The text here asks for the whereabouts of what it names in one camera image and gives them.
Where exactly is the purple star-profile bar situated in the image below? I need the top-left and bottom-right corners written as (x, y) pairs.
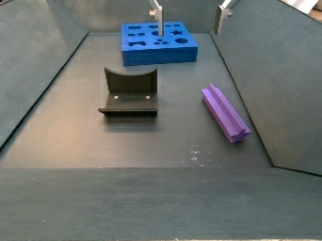
top-left (202, 84), bottom-right (251, 143)

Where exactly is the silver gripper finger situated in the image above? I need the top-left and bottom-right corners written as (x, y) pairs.
top-left (148, 0), bottom-right (163, 37)
top-left (214, 0), bottom-right (236, 35)

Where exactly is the black curved fixture stand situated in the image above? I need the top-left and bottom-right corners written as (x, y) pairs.
top-left (98, 69), bottom-right (159, 116)

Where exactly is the blue shape-hole insertion block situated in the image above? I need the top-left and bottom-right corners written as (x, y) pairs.
top-left (120, 22), bottom-right (199, 66)

